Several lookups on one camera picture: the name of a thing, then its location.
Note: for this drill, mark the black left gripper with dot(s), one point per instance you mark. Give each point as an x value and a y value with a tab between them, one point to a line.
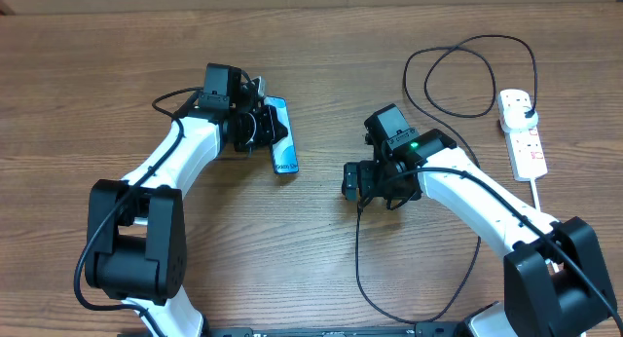
273	129

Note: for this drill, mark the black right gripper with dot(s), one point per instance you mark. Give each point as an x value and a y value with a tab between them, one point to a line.
368	172

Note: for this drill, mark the Samsung Galaxy smartphone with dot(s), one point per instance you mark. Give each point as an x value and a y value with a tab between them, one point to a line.
283	150

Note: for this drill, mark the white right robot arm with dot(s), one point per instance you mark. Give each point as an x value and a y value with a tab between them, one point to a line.
556	281

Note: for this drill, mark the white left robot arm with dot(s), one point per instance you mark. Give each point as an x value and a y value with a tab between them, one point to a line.
135	256

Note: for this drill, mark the white charger adapter plug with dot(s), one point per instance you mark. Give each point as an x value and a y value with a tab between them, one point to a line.
513	118

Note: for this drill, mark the white power strip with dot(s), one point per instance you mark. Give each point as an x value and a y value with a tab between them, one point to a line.
524	147

